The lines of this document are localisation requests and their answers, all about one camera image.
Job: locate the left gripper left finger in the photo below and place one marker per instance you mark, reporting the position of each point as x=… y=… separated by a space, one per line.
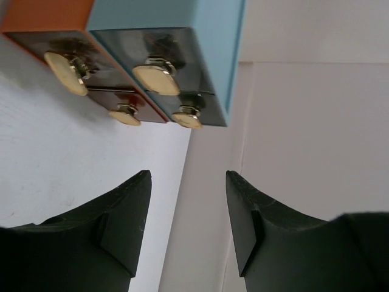
x=94 y=247

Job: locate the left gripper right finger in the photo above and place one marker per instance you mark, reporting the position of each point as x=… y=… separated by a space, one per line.
x=281 y=249

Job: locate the teal orange drawer box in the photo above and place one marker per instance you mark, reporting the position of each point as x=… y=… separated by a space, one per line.
x=143 y=61

